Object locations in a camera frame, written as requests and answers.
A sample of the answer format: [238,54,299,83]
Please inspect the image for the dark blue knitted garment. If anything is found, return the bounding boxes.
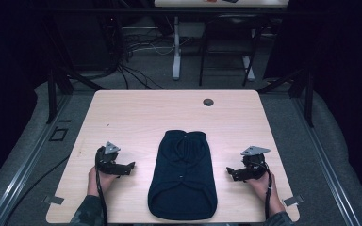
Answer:
[147,129,218,221]

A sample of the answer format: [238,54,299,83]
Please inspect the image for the black chair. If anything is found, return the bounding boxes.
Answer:
[198,13,264,88]

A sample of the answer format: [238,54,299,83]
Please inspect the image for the grey table edge bracket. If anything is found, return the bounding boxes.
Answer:
[41,195,65,206]
[282,194,304,208]

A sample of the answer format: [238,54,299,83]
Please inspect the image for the tangle of floor cables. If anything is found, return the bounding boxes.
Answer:
[106,18,183,91]

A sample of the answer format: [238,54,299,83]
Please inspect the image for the right hand-held gripper black cable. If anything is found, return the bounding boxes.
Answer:
[255,161,273,220]

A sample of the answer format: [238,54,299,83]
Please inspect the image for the black metal frame stand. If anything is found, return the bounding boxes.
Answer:
[44,62,111,125]
[256,66,316,128]

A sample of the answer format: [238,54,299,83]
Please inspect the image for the person's left hand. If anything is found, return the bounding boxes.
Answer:
[87,166,121,198]

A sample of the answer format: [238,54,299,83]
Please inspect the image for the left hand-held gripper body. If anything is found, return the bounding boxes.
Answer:
[94,140,123,175]

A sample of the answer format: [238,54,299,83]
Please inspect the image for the aluminium floor rail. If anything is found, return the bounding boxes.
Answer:
[0,93,74,226]
[291,96,362,226]

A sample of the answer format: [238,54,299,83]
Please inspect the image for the left hand-held gripper black cable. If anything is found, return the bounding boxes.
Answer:
[94,147,109,226]

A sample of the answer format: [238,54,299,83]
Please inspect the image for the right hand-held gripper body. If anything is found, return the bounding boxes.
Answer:
[238,145,272,182]

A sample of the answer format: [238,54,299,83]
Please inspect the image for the person's right hand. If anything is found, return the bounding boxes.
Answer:
[246,169,286,218]

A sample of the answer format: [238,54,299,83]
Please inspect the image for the hand-held gripper black cable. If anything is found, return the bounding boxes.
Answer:
[255,161,273,220]
[94,147,109,226]

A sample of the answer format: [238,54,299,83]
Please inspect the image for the black floor cable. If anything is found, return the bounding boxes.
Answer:
[3,153,72,226]

